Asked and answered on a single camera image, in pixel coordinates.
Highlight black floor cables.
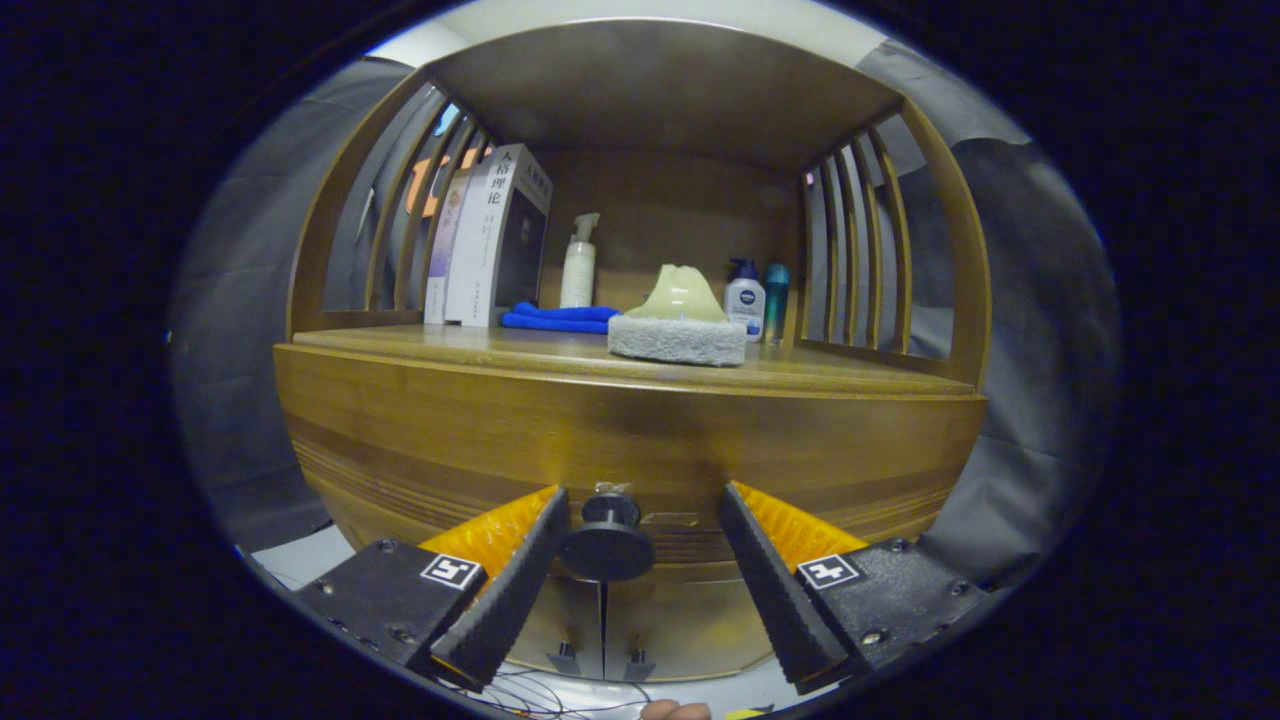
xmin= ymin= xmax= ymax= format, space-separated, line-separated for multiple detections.
xmin=480 ymin=665 xmax=651 ymax=716

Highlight wooden drawer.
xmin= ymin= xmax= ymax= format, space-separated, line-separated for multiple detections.
xmin=275 ymin=345 xmax=989 ymax=586

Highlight wooden countertop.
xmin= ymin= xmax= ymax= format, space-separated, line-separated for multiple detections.
xmin=290 ymin=322 xmax=979 ymax=398

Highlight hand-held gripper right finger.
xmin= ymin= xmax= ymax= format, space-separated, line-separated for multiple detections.
xmin=718 ymin=481 xmax=991 ymax=696

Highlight wooden cabinet door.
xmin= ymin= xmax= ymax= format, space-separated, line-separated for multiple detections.
xmin=603 ymin=570 xmax=791 ymax=681
xmin=505 ymin=575 xmax=606 ymax=676

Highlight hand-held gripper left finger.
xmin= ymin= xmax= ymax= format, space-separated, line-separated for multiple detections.
xmin=292 ymin=485 xmax=571 ymax=694

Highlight white book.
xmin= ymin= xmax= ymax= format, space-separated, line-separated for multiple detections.
xmin=445 ymin=143 xmax=554 ymax=329

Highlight wooden cabinet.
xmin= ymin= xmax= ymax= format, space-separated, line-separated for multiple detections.
xmin=272 ymin=18 xmax=993 ymax=683

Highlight white lotion bottle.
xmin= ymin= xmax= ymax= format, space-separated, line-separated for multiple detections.
xmin=723 ymin=258 xmax=767 ymax=343

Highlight pale purple book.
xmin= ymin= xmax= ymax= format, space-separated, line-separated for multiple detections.
xmin=423 ymin=165 xmax=471 ymax=325

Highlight blue folded cloth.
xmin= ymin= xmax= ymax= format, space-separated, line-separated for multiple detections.
xmin=500 ymin=301 xmax=621 ymax=335

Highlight white pump bottle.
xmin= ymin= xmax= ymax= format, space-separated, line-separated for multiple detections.
xmin=559 ymin=212 xmax=602 ymax=309

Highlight teal bottle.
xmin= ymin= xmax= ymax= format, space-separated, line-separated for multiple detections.
xmin=763 ymin=263 xmax=791 ymax=346

